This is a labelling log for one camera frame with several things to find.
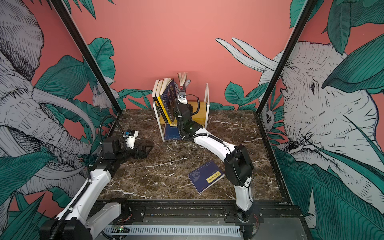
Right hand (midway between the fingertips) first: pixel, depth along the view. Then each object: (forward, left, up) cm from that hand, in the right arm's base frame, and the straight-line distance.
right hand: (179, 98), depth 79 cm
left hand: (-19, +18, -16) cm, 31 cm away
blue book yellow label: (-30, -15, -35) cm, 48 cm away
